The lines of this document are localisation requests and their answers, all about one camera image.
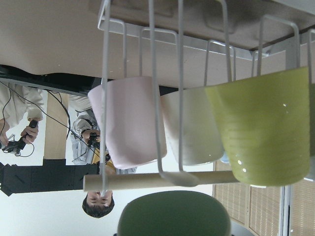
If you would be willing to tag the wooden rack handle rod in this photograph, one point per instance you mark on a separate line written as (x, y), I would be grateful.
(153, 180)

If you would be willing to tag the person with black hair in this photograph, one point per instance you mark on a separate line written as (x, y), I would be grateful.
(85, 140)

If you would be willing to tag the pink plastic cup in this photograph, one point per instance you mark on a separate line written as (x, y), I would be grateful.
(130, 120)

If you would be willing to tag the person in beige jacket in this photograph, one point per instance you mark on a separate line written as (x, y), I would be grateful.
(17, 102)

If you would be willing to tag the yellow plastic cup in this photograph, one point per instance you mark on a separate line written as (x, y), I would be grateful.
(264, 124)

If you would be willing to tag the light blue plastic cup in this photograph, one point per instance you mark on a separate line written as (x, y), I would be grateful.
(224, 159)

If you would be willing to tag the white plastic cup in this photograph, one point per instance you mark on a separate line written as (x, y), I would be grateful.
(201, 138)

